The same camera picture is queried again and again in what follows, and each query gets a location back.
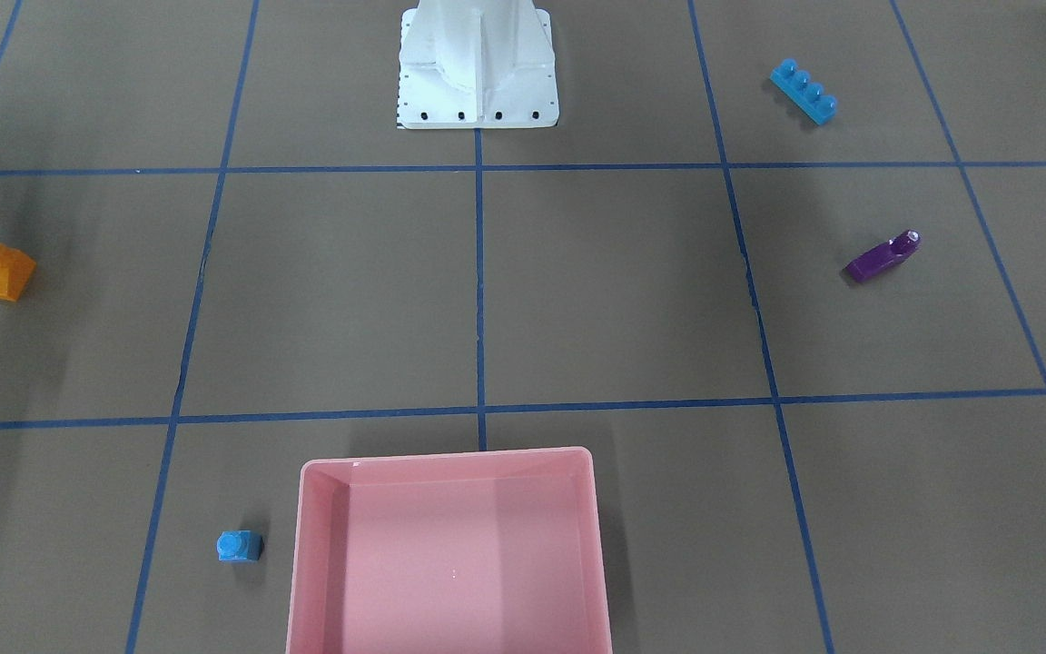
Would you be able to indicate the long blue four-stud block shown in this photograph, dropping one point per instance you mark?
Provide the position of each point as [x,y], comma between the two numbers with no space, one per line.
[807,95]

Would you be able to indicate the small blue block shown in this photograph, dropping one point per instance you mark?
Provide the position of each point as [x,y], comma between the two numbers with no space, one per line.
[239,546]

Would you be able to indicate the orange block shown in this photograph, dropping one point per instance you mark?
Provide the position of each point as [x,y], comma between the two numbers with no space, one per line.
[16,270]

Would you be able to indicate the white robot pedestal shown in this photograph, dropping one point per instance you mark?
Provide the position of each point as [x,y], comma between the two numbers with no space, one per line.
[468,65]

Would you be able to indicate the purple block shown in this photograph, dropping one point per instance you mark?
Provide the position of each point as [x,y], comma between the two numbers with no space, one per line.
[883,257]

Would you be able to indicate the pink plastic box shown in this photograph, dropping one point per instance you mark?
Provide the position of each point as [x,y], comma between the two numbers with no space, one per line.
[462,552]

